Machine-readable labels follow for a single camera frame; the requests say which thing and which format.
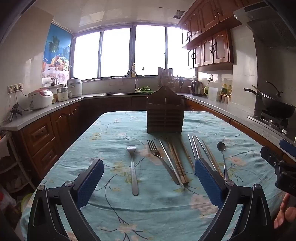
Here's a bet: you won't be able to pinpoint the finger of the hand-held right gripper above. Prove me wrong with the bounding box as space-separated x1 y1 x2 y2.
260 146 287 172
279 139 296 161

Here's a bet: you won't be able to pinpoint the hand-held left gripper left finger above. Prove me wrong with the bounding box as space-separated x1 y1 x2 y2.
28 158 105 241

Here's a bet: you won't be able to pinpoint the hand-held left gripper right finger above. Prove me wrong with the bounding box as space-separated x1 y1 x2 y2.
194 158 273 241

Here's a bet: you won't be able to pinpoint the ringed wooden chopstick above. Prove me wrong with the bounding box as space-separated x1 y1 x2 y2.
167 139 185 184
170 139 189 183

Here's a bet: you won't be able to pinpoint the metal spoon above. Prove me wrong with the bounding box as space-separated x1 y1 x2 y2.
217 142 230 181

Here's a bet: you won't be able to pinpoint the wide metal fork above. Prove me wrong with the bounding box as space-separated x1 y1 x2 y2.
126 146 139 196

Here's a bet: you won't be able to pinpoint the slim metal fork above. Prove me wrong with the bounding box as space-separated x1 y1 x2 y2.
147 139 181 184

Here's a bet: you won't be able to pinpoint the wooden utensil holder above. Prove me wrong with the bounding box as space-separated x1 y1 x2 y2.
146 85 185 135

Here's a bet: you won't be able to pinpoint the person's right hand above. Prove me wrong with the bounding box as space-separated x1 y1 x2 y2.
273 192 296 230

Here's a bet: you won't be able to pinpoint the gas stove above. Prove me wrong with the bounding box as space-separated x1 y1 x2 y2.
247 109 296 139

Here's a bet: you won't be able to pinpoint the black wok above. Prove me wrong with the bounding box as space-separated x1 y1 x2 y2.
243 81 296 118

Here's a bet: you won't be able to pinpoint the teal floral tablecloth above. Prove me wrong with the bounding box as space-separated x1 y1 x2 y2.
20 111 286 241

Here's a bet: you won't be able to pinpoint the yellow-green plastic basin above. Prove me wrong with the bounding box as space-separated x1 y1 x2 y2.
21 193 35 214

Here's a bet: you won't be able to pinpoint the wooden base cabinets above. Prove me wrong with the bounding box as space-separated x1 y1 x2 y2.
2 93 296 181

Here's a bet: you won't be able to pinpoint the white storage rack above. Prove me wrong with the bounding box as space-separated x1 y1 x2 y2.
0 132 35 195

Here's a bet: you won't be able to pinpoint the small white kitchen appliance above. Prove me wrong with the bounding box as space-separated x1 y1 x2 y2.
56 85 72 102

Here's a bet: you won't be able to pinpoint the steel electric kettle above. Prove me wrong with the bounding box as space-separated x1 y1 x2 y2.
191 80 204 96

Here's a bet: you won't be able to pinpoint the large silver rice cooker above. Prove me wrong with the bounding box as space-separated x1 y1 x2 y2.
67 78 83 98

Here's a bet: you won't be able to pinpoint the white pink rice cooker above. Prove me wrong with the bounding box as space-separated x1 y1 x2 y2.
28 89 53 110

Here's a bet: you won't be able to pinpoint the small black tripod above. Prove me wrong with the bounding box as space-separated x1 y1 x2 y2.
9 103 23 122

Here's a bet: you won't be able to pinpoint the dark utensil stand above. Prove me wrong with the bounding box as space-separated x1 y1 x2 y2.
175 75 185 90

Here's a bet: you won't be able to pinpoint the chrome sink faucet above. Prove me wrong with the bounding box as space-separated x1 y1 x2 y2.
126 70 139 92

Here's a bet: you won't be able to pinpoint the wooden dish rack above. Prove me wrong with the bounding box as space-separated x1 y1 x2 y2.
158 67 174 86

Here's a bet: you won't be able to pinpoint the range hood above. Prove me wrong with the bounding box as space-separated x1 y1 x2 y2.
233 0 296 47

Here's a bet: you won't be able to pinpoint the wooden upper cabinets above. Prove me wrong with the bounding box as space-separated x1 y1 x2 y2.
178 0 264 70

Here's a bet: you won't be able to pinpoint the kitchen window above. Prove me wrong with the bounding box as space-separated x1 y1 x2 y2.
73 25 197 80

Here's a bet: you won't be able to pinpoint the clear pitcher green handle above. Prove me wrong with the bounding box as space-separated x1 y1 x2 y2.
204 86 219 101

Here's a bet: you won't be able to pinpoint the wall power socket strip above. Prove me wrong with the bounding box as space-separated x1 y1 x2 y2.
8 83 24 94

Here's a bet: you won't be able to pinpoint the tropical fruit wall poster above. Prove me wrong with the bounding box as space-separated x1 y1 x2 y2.
42 23 73 79

